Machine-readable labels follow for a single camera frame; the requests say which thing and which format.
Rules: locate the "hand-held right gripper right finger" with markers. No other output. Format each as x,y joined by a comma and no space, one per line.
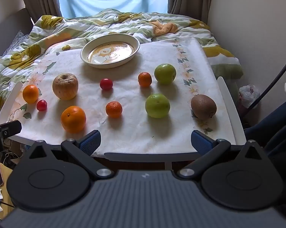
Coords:
201,143

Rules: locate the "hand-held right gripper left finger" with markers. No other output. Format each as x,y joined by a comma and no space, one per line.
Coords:
90,143

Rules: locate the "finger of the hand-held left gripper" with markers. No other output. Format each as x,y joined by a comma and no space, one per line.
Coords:
13,127

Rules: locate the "large orange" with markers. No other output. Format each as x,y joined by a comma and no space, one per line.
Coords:
73,119

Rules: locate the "brown kiwi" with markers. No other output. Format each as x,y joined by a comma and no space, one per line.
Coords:
203,109

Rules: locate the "mandarin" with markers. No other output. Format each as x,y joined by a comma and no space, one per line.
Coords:
114,109
144,79

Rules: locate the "red cherry tomato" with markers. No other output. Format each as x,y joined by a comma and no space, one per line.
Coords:
106,84
41,105

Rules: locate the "wrinkled brown apple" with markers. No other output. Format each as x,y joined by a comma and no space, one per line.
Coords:
65,86

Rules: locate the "cream cartoon print plate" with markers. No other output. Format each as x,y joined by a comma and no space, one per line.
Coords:
109,51

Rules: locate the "small orange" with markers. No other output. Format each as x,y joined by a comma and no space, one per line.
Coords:
30,94

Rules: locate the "floral white tablecloth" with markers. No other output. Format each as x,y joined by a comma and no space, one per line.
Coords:
133,128

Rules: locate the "wooden desk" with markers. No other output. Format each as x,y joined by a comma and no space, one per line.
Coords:
6,194

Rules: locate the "green apple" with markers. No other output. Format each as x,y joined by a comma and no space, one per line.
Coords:
157,105
165,73

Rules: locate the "white plastic bag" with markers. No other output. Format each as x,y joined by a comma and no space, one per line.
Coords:
249,95

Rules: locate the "person's dark trouser leg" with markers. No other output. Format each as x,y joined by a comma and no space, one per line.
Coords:
275,133

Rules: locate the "grey patterned pillow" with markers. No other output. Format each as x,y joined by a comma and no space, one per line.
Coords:
17,41

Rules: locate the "grey bed headboard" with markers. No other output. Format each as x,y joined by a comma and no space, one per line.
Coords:
7,23

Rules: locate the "green striped floral blanket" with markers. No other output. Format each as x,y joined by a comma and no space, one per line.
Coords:
97,26

